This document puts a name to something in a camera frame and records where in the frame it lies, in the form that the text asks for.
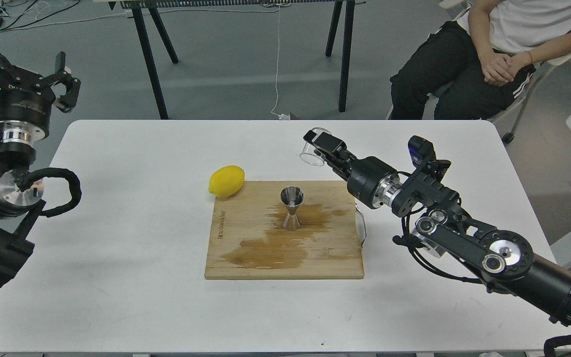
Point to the clear glass cup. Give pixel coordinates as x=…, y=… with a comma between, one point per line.
x=310, y=155

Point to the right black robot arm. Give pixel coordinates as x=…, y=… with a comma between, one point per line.
x=442, y=237

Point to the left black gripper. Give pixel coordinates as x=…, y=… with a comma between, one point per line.
x=33, y=108

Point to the wooden cutting board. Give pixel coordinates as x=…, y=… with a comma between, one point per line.
x=247, y=240

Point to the yellow lemon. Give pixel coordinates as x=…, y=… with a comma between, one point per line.
x=226, y=181

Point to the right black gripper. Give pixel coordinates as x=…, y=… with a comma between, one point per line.
x=363, y=177

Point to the steel jigger measuring cup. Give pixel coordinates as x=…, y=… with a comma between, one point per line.
x=292, y=197

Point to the white chair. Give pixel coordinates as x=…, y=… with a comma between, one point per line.
x=519, y=105

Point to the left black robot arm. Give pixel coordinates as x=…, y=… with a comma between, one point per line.
x=26, y=195

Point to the seated person white shirt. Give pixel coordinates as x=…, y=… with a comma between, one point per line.
x=484, y=59

